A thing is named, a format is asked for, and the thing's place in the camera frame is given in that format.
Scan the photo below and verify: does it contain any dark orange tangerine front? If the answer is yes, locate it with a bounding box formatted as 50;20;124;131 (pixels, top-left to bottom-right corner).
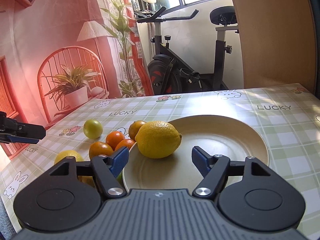
89;141;114;159

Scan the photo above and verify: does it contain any bright orange tangerine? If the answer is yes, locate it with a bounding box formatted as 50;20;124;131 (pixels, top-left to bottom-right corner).
105;131;125;150

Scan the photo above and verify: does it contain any small green lime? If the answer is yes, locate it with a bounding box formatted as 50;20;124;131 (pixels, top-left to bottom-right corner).
83;119;103;139

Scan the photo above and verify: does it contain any greenish orange tangerine back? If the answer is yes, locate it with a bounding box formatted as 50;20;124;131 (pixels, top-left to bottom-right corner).
129;120;146;140

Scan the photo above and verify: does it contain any large yellow lemon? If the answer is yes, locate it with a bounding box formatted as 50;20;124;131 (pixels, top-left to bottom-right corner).
135;121;182;159

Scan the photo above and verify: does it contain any cream round plate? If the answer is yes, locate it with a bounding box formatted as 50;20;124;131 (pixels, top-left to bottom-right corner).
123;115;270;192

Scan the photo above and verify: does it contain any checkered green tablecloth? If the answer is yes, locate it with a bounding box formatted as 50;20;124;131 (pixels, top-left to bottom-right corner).
1;83;319;239

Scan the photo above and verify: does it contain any printed room backdrop cloth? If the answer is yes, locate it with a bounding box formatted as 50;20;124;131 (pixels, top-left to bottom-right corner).
0;0;155;160

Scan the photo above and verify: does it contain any black exercise bike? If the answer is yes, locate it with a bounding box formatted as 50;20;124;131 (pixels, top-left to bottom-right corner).
135;6;239;95

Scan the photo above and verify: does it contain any wooden board panel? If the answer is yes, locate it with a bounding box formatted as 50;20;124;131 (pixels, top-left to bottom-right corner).
233;0;316;92

